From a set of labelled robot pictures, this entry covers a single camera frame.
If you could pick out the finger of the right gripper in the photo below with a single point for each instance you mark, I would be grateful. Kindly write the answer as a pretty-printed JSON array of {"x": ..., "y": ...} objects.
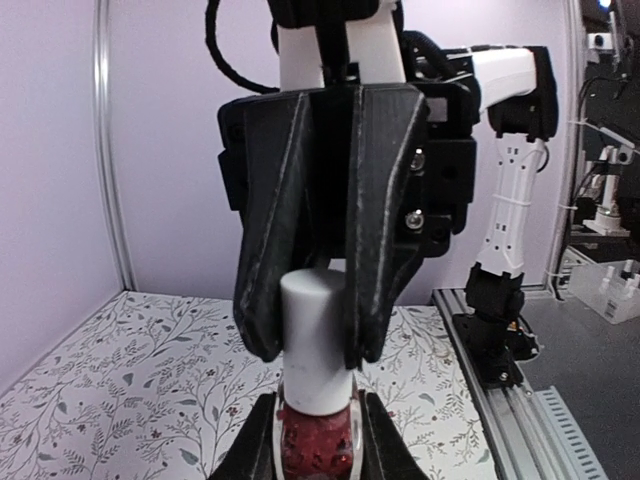
[{"x": 277, "y": 139}]

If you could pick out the front aluminium rail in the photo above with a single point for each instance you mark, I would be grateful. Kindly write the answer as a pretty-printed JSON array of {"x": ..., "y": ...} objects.
[{"x": 532, "y": 435}]

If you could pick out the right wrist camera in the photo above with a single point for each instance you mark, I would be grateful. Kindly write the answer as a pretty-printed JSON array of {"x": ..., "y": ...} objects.
[{"x": 325, "y": 43}]

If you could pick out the left aluminium frame post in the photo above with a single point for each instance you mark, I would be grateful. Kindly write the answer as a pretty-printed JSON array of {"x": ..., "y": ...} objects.
[{"x": 102, "y": 110}]

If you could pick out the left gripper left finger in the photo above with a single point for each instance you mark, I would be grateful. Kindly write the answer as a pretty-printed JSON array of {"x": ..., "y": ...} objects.
[{"x": 250, "y": 456}]

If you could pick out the red nail polish bottle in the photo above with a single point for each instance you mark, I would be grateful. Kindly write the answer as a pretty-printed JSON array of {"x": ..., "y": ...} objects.
[{"x": 317, "y": 447}]

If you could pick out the right aluminium frame post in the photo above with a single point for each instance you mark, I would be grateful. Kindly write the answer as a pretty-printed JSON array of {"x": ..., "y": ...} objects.
[{"x": 575, "y": 64}]

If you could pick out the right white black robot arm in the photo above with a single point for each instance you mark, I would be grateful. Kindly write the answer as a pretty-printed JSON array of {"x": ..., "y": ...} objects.
[{"x": 516, "y": 88}]

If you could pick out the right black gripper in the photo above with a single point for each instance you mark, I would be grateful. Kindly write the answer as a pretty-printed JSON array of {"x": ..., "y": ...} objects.
[{"x": 381, "y": 126}]

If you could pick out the aluminium frame post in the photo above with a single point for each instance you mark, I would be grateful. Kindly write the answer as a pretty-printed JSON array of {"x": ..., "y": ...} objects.
[
  {"x": 575, "y": 64},
  {"x": 102, "y": 110}
]

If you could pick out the clear plastic storage box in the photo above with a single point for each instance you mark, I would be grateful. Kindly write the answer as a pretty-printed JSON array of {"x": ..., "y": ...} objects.
[{"x": 609, "y": 289}]

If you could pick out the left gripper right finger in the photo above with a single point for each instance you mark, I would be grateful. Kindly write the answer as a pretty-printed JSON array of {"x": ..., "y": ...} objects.
[{"x": 386, "y": 457}]

